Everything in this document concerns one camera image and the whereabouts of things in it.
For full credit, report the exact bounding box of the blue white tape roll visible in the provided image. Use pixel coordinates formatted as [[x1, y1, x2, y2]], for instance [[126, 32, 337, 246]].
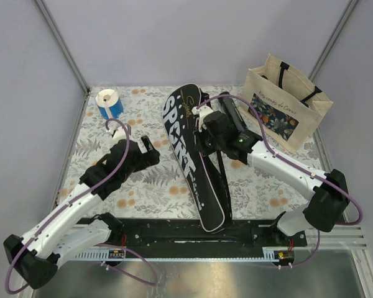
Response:
[[95, 89, 124, 120]]

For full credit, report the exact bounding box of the floral patterned table cloth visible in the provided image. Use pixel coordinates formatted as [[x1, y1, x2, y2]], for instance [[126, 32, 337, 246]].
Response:
[[57, 85, 338, 220]]

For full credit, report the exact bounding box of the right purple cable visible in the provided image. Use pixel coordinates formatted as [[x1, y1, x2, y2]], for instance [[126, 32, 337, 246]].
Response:
[[197, 94, 364, 268]]

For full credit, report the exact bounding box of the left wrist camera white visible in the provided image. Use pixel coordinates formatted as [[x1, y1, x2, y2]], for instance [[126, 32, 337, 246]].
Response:
[[107, 126, 130, 143]]

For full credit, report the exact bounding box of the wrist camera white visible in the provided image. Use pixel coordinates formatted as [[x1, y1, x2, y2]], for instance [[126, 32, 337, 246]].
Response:
[[107, 126, 130, 143], [193, 105, 213, 132]]

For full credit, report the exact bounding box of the black teal shuttlecock tube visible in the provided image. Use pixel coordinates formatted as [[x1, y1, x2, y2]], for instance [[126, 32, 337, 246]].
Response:
[[218, 92, 247, 132]]

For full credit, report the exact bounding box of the purple cable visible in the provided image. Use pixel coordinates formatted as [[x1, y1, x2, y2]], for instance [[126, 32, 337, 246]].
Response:
[[197, 94, 364, 268], [4, 118, 158, 294]]

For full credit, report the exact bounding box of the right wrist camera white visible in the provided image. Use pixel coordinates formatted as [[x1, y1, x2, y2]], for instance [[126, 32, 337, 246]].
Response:
[[193, 105, 213, 132]]

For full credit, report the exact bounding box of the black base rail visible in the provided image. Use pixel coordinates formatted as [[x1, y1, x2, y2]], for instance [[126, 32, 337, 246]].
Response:
[[107, 218, 307, 260]]

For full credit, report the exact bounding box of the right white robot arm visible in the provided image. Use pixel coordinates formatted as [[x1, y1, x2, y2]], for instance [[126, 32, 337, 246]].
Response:
[[192, 106, 349, 246]]

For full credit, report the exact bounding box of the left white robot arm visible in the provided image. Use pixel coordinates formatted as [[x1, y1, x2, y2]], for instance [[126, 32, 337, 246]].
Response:
[[3, 136, 160, 289]]

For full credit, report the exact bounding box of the beige floral tote bag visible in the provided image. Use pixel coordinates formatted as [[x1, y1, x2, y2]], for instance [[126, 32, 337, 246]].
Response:
[[239, 55, 333, 153]]

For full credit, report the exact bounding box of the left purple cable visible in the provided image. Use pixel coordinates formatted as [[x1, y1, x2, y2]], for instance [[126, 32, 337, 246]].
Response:
[[4, 118, 158, 294]]

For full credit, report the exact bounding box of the black racket cover bag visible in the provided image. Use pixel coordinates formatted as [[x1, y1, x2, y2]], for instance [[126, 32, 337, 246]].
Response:
[[162, 83, 232, 233]]

